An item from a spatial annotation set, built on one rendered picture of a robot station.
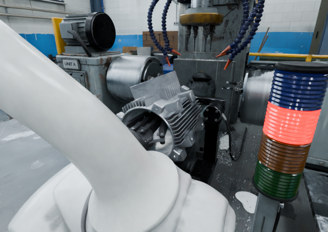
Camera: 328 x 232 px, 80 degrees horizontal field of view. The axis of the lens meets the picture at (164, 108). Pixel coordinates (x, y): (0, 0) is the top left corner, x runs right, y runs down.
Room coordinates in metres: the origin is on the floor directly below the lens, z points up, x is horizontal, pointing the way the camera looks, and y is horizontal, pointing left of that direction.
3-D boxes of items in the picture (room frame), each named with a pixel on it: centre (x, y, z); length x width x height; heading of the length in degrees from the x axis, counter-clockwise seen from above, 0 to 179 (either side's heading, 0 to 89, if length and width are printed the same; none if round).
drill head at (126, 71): (1.02, 0.18, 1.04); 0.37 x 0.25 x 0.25; 64
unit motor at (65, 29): (1.11, 0.45, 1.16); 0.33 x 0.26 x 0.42; 64
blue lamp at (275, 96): (0.25, -0.17, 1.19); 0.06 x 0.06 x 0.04
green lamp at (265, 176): (0.25, -0.17, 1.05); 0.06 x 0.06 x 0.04
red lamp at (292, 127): (0.25, -0.17, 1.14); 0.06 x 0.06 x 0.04
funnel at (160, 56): (2.58, 0.01, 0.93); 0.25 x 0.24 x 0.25; 153
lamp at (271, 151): (0.25, -0.17, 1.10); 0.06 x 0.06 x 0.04
